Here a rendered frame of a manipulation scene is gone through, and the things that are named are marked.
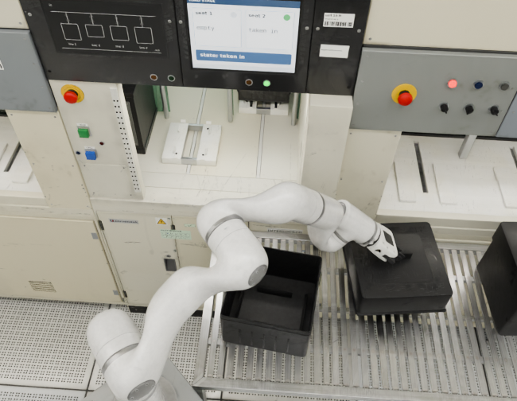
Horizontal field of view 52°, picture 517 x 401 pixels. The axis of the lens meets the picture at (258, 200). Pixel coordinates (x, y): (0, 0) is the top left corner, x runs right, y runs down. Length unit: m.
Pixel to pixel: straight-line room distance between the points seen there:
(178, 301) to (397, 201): 1.04
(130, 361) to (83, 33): 0.85
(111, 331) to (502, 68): 1.20
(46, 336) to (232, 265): 1.73
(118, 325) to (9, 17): 0.85
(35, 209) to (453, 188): 1.59
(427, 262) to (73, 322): 1.73
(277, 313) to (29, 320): 1.44
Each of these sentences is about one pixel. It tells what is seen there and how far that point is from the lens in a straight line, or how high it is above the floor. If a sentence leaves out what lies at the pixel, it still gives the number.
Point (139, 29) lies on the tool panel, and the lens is 1.47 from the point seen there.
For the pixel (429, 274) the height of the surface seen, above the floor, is 0.95.
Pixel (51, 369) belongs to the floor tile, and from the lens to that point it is 2.69.
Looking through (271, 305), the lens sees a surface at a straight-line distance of 1.81.
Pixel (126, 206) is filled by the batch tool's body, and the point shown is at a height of 0.84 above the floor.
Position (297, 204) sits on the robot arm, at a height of 1.43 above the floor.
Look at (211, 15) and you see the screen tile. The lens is 1.41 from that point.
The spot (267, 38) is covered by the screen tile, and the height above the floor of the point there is 1.57.
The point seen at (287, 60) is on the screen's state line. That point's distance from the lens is 1.47.
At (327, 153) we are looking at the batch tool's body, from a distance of 1.62.
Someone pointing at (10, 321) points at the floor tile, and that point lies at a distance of 2.88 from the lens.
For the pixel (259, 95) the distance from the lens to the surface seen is 2.21.
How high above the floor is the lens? 2.35
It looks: 50 degrees down
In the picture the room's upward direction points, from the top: 2 degrees clockwise
